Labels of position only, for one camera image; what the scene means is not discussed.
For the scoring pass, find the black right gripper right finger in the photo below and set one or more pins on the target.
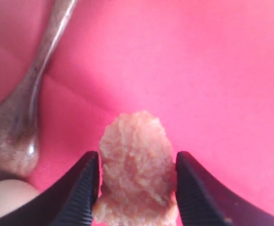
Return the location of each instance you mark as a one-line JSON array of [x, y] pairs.
[[204, 201]]

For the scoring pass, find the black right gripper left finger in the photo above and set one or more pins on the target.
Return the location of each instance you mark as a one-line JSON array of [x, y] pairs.
[[68, 202]]

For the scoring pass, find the orange fried chicken nugget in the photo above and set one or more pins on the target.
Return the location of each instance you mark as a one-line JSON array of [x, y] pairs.
[[138, 172]]

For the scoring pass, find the brown egg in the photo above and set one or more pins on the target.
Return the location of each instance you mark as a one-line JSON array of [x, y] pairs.
[[14, 194]]

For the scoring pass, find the dark wooden spoon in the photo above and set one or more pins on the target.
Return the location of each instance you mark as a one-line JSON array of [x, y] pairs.
[[19, 131]]

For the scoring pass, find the red scalloped table cloth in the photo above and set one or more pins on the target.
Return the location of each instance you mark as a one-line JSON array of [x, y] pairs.
[[204, 67]]

